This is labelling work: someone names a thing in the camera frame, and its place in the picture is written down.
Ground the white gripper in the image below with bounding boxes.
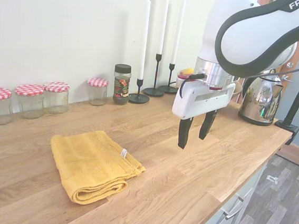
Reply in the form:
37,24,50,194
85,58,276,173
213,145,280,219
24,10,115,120
168,76,237,154

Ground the yellow towel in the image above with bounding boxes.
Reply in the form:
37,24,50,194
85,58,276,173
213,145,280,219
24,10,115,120
44,125,150,211

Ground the wooden fruit bowl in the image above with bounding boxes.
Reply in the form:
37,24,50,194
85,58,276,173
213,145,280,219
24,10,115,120
175,68,245,98

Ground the yellow lemon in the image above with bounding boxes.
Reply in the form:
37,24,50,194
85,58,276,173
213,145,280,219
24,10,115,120
181,66,196,77

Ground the shiny steel kettle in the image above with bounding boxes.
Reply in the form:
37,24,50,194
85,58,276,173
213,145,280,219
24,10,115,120
237,65,286,128

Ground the spice jar black lid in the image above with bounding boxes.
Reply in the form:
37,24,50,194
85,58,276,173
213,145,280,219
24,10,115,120
110,63,133,107

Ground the metal drawer handle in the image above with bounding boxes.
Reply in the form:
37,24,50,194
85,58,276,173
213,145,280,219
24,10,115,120
223,194,245,221

